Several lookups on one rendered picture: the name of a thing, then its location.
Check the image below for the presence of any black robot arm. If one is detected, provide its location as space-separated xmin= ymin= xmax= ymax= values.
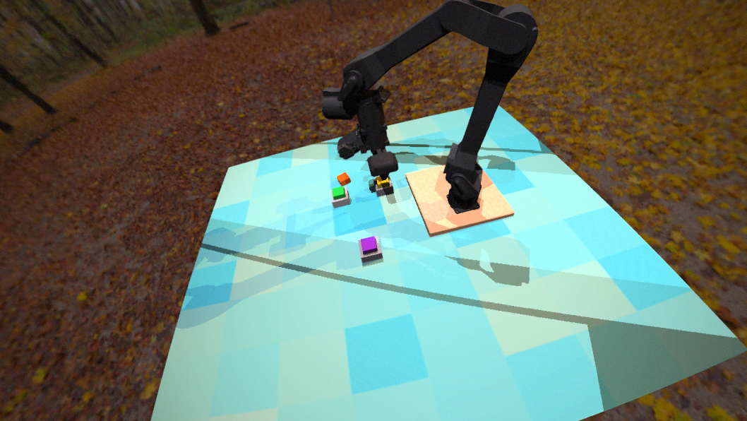
xmin=322 ymin=0 xmax=538 ymax=214

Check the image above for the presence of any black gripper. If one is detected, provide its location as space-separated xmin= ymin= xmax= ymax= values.
xmin=359 ymin=117 xmax=399 ymax=181

